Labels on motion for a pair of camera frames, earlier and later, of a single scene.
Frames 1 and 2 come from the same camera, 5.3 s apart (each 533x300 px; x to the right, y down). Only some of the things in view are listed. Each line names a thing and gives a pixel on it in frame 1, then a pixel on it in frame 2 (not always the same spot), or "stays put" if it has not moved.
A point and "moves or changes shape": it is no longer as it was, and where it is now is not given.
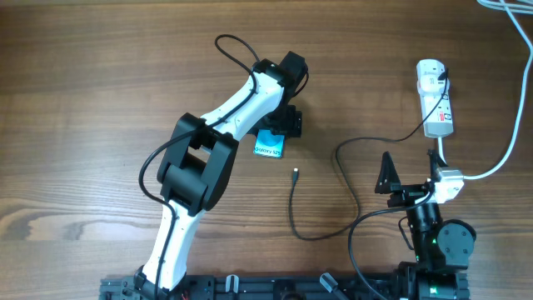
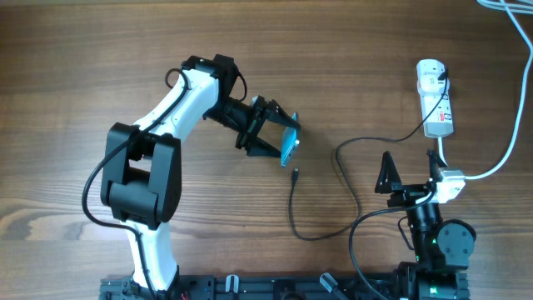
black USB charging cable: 336,154 stays put
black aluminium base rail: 267,287 stays put
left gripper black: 290,126 to 275,114
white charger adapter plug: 429,84 stays put
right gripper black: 406,192 stays put
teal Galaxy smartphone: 269,145 moves or changes shape
